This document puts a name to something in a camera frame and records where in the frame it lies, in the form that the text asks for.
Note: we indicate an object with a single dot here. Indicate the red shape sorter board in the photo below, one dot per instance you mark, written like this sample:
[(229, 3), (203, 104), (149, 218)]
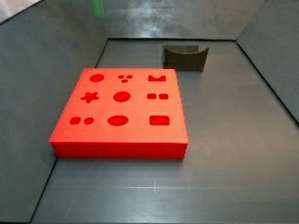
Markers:
[(123, 114)]

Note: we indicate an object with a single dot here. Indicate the black curved holder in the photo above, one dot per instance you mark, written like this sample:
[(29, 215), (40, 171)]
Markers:
[(184, 58)]

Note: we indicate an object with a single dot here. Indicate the green cylinder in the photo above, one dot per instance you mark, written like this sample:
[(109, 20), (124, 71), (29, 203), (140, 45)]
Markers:
[(97, 8)]

